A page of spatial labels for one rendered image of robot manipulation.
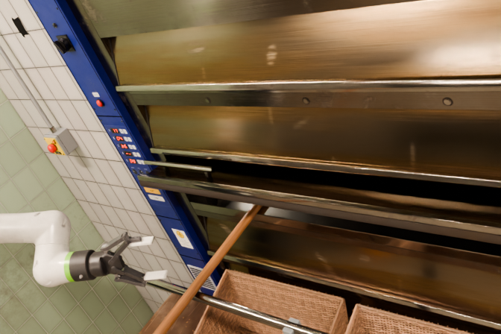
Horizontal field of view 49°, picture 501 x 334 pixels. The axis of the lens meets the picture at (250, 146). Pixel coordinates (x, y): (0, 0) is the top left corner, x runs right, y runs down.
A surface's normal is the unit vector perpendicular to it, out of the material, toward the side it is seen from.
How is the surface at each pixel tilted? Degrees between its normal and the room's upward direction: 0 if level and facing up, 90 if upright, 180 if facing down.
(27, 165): 90
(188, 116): 70
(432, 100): 90
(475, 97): 90
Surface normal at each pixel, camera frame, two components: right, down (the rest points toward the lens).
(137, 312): 0.77, 0.06
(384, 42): -0.62, 0.29
